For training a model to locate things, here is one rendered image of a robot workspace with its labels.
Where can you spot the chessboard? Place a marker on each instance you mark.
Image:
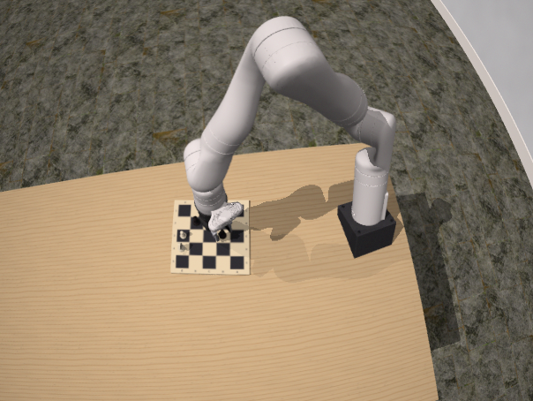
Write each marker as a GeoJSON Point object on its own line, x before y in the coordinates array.
{"type": "Point", "coordinates": [203, 254]}

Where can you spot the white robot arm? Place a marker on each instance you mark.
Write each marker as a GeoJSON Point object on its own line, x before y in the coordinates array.
{"type": "Point", "coordinates": [288, 59]}

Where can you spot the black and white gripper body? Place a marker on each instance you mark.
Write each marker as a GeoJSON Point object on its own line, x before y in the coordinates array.
{"type": "Point", "coordinates": [219, 214]}

